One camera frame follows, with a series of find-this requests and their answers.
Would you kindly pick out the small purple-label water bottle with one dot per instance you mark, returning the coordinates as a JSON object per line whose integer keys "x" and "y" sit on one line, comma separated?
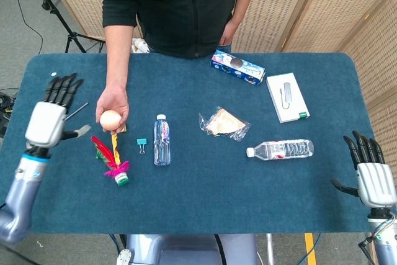
{"x": 162, "y": 144}

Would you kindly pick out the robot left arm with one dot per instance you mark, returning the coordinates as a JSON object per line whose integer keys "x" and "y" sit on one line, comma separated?
{"x": 21, "y": 193}

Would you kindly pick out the person's right forearm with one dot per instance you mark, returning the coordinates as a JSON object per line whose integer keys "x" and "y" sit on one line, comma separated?
{"x": 118, "y": 57}

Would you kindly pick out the thin silver metal rod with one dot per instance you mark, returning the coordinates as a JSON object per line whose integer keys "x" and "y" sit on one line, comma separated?
{"x": 77, "y": 110}

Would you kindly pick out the plastic-wrapped bread slice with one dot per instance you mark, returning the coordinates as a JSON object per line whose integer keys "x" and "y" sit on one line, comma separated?
{"x": 224, "y": 123}

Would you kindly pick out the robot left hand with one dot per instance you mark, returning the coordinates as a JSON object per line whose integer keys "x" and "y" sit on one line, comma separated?
{"x": 46, "y": 122}

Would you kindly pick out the blue table cloth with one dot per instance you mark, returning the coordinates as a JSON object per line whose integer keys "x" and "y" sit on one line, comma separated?
{"x": 201, "y": 190}

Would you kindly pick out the teal binder clip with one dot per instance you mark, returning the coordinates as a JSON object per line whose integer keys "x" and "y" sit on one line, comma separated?
{"x": 141, "y": 141}

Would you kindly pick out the large red-label water bottle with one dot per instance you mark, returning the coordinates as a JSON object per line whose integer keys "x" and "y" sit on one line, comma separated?
{"x": 282, "y": 149}

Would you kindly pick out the beige egg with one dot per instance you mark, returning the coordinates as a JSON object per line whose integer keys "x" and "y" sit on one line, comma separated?
{"x": 110, "y": 119}

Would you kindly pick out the blue cookie box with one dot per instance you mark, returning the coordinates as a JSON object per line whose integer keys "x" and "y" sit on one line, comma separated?
{"x": 239, "y": 68}

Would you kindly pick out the black tripod stand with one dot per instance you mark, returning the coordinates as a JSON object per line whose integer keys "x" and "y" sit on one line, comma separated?
{"x": 69, "y": 33}

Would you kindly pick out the colourful feather shuttlecock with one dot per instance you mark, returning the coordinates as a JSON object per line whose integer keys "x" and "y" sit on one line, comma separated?
{"x": 119, "y": 175}

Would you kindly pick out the person in black jacket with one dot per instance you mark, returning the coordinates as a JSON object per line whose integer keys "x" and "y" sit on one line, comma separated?
{"x": 186, "y": 7}

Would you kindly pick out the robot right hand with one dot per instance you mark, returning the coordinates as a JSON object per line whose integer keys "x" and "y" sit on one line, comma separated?
{"x": 375, "y": 181}

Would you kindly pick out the white USB hub box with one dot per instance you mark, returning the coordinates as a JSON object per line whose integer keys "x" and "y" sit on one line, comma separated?
{"x": 287, "y": 97}

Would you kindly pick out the gold binder clip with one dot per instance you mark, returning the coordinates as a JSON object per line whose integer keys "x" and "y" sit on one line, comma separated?
{"x": 124, "y": 128}

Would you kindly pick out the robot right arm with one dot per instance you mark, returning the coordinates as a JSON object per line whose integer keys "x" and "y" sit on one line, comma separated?
{"x": 386, "y": 240}

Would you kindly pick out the person's left hand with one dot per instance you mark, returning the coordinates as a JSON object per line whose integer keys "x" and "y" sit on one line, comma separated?
{"x": 229, "y": 32}

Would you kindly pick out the robot grey torso base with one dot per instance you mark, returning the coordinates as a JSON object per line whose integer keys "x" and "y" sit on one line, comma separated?
{"x": 186, "y": 249}

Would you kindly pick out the person's right hand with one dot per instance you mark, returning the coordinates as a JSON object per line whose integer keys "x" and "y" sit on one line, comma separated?
{"x": 113, "y": 100}

